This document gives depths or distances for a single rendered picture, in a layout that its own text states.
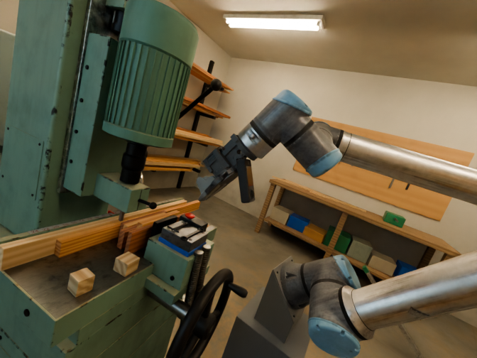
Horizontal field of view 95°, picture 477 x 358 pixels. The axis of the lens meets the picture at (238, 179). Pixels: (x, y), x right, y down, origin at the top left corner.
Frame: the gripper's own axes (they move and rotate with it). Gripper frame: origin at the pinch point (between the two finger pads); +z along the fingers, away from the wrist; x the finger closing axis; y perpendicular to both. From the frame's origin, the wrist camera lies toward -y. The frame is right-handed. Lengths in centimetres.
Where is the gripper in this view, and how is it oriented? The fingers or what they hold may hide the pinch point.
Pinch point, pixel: (204, 199)
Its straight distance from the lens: 64.5
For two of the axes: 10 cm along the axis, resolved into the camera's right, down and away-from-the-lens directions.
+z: -7.0, 6.4, 3.2
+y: -6.1, -7.7, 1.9
